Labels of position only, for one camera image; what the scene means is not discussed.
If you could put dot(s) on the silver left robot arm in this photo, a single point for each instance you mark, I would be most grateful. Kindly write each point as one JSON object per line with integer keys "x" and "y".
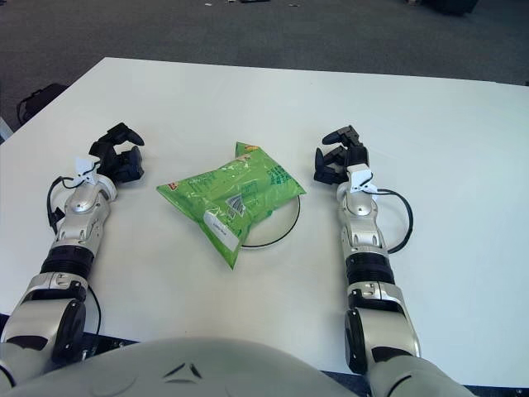
{"x": 80, "y": 215}

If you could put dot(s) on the large black floor object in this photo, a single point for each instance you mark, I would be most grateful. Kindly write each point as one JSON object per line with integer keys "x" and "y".
{"x": 450, "y": 6}

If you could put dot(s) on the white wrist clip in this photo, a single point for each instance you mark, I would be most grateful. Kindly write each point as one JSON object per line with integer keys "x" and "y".
{"x": 359, "y": 175}
{"x": 84, "y": 165}

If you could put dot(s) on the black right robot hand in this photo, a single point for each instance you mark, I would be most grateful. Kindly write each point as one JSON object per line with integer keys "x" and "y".
{"x": 355, "y": 155}

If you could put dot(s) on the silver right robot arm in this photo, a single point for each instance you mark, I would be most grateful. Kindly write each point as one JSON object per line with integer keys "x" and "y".
{"x": 363, "y": 231}

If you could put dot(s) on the green snack bag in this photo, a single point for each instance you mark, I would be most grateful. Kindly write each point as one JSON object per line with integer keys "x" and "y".
{"x": 231, "y": 190}

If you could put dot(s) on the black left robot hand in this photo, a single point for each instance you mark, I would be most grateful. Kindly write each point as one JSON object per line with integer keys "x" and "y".
{"x": 124, "y": 165}

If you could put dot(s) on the white table leg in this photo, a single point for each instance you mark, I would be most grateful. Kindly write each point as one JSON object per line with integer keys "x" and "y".
{"x": 4, "y": 130}

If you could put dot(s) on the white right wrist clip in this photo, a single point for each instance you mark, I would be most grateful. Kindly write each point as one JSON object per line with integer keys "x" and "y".
{"x": 359, "y": 175}

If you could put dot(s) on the black bolted waist bracket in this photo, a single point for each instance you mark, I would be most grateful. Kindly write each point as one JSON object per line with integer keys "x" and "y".
{"x": 107, "y": 347}

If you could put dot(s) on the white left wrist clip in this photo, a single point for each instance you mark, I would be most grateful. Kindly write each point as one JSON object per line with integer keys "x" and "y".
{"x": 84, "y": 165}

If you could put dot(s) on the black bag on floor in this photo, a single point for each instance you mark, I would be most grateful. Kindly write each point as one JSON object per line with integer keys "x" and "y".
{"x": 41, "y": 101}

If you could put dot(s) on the white plate black rim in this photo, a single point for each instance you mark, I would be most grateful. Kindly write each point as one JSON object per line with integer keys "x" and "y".
{"x": 281, "y": 223}

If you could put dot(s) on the grey robot torso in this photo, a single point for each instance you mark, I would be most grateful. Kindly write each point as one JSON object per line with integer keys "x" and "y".
{"x": 186, "y": 368}

